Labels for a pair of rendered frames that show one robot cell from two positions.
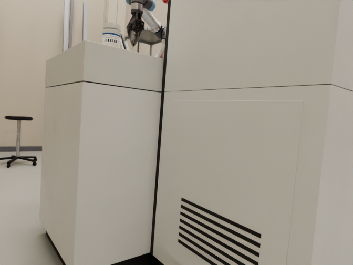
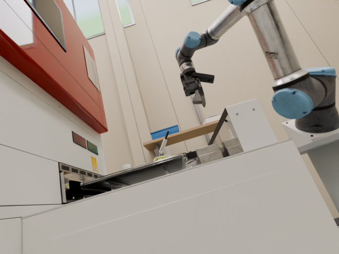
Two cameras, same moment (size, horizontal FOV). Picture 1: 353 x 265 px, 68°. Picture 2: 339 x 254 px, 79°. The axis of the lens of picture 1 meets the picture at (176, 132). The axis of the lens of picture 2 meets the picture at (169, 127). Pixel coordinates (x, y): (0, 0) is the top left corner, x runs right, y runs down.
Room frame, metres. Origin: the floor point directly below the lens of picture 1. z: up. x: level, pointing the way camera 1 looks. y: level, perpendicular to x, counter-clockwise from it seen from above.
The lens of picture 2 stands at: (2.11, -0.55, 0.76)
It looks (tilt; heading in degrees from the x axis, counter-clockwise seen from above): 20 degrees up; 126
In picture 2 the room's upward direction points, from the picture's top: 17 degrees counter-clockwise
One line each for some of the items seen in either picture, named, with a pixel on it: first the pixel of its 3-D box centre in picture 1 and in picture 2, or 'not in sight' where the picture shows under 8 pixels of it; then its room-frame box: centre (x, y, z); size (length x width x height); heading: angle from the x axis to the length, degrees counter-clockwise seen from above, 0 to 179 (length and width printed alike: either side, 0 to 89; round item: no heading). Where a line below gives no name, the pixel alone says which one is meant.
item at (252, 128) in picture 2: not in sight; (229, 148); (1.79, 0.22, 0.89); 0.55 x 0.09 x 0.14; 128
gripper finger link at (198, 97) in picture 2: (137, 39); (198, 98); (1.71, 0.30, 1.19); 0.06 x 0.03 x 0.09; 38
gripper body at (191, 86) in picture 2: (136, 21); (190, 82); (1.70, 0.31, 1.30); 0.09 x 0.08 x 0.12; 38
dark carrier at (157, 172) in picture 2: not in sight; (143, 175); (1.47, 0.05, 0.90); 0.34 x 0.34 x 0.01; 38
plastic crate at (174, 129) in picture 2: not in sight; (166, 135); (0.61, 1.38, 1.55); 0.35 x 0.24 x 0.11; 35
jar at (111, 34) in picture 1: (111, 37); (126, 172); (1.07, 0.29, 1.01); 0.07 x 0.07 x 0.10
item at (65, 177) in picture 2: not in sight; (92, 190); (1.31, -0.10, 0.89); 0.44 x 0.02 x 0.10; 128
